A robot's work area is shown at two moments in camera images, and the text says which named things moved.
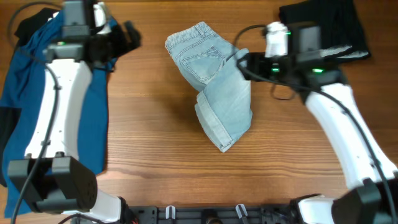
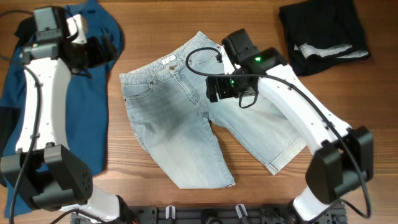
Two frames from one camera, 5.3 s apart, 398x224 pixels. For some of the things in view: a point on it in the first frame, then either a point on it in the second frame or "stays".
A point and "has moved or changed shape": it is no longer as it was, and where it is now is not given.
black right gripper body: [280, 67] → [228, 86]
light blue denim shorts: [211, 65] has moved or changed shape
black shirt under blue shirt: [9, 116] stays
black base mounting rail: [213, 214] stays
